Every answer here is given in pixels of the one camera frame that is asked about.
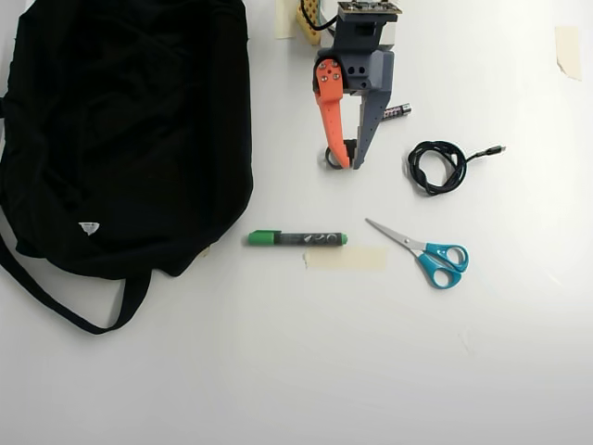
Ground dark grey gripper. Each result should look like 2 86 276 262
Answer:
312 12 398 171

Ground green marker with black barrel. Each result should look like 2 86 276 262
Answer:
246 229 350 248

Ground yellow perforated robot base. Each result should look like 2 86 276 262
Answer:
296 0 326 47

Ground black fabric bag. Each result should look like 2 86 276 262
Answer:
0 0 255 336

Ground black aa battery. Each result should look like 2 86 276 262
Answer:
381 103 412 121

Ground long beige masking tape strip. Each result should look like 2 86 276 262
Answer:
303 246 388 273

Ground torn beige masking tape strip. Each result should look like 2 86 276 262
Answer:
554 25 583 83

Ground black plastic ring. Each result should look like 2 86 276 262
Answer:
323 138 359 170

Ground black camera cable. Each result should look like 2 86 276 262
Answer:
298 0 338 33

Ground camera circuit board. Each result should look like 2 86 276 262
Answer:
336 0 404 16

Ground coiled black usb cable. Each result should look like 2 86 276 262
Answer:
406 140 508 197

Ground scissors with blue handles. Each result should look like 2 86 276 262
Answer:
364 217 471 290

